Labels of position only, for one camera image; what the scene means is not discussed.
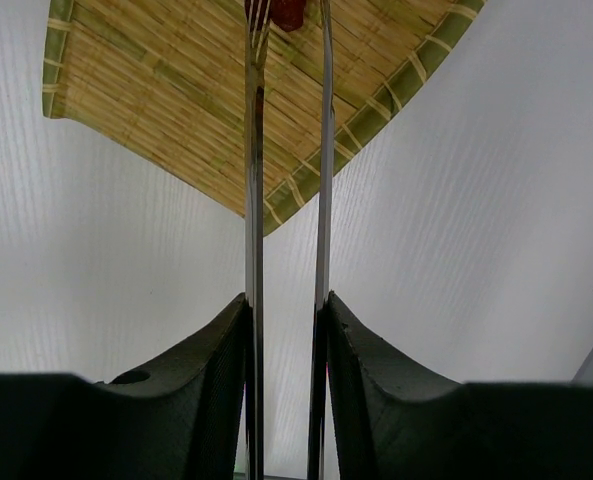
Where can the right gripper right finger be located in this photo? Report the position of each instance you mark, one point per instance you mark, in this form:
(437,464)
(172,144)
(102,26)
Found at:
(397,419)

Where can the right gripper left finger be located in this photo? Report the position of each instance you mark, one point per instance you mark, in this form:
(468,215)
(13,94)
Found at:
(176,416)

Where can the metal serving tongs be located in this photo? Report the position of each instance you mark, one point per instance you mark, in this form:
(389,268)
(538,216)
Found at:
(256,45)

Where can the red food piece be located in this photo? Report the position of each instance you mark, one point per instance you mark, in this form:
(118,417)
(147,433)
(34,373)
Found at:
(288,15)

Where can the bamboo woven tray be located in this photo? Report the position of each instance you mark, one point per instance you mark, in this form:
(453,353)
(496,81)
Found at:
(166,80)

